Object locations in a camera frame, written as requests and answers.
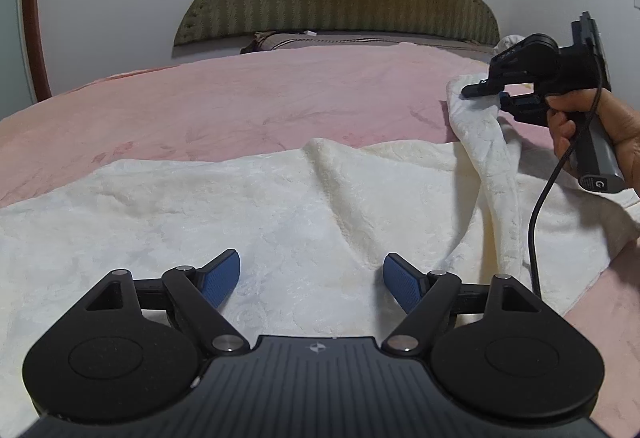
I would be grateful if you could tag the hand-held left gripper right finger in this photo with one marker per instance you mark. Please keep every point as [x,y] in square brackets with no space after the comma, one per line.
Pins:
[400,283]

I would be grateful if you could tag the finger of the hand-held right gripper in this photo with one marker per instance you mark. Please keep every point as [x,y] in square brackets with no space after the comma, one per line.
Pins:
[480,90]
[525,110]

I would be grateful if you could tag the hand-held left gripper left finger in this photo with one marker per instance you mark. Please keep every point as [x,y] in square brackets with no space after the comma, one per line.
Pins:
[222,280]

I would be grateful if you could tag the white textured blanket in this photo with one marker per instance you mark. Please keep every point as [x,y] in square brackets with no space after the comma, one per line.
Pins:
[300,208]

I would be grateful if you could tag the person's right hand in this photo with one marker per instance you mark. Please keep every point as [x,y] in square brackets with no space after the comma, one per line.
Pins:
[625,132]

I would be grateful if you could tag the brown pillow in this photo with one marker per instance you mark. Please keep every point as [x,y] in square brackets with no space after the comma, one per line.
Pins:
[350,40]

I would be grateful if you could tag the pink floral blanket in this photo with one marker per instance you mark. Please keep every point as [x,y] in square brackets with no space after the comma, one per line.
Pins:
[250,107]

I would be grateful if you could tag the white door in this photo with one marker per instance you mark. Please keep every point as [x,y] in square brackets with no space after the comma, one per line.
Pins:
[12,42]

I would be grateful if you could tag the brown wooden door frame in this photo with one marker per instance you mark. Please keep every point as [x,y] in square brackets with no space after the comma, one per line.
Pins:
[32,7]

